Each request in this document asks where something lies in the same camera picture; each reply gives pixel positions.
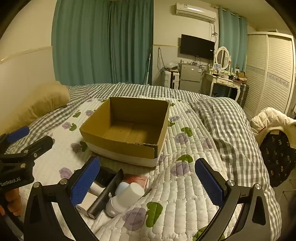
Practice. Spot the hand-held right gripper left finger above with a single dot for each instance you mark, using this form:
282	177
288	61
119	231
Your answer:
85	182

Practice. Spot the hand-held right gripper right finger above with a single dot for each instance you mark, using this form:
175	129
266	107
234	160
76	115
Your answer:
209	183

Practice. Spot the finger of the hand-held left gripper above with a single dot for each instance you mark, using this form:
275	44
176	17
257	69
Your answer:
40	144
18	134

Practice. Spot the white tube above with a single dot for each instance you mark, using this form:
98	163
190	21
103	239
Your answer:
97	188

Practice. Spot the white power bank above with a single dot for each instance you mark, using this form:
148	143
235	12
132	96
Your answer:
87	202

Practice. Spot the black rectangular case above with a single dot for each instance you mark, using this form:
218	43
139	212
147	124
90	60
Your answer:
106	176

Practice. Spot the black remote control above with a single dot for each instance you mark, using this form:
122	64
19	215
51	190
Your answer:
104	197

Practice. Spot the light blue item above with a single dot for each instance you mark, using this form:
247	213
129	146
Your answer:
120	187

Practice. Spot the white cylindrical bottle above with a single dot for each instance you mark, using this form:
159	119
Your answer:
133	192

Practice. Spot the pink red wallet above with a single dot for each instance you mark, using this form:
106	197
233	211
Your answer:
138	180

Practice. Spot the cardboard box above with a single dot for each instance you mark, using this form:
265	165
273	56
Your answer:
129	144

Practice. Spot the person's left hand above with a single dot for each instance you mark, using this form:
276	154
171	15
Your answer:
12	200

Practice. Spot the white floral quilted blanket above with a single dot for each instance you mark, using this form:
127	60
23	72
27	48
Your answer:
185	208

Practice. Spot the beige pillow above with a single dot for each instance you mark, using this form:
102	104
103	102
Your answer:
41	102

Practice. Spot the dark printed garment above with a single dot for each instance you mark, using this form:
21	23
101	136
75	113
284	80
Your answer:
277	157

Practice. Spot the white padded jacket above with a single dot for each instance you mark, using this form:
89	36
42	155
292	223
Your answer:
270	120

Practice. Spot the dark suitcase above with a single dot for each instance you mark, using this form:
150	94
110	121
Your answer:
244	95

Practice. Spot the white dressing table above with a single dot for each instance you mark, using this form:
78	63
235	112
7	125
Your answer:
222	81

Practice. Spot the silver fridge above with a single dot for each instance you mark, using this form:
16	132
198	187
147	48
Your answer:
189	76

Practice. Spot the wide green curtain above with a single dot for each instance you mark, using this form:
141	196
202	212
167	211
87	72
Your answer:
92	46

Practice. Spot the oval white mirror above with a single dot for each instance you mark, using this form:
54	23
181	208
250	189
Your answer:
222	58

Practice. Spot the white louvred wardrobe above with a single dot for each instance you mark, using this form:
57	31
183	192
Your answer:
270	69

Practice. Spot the white mop pole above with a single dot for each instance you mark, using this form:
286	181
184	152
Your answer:
148	67

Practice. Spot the narrow green curtain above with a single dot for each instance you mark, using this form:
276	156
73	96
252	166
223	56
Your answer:
231	34

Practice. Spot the white air conditioner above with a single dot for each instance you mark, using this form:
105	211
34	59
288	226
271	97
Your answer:
195	11

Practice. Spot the small picture frame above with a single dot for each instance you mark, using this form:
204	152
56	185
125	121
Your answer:
217	67

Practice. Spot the black wall television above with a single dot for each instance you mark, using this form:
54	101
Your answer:
196	46

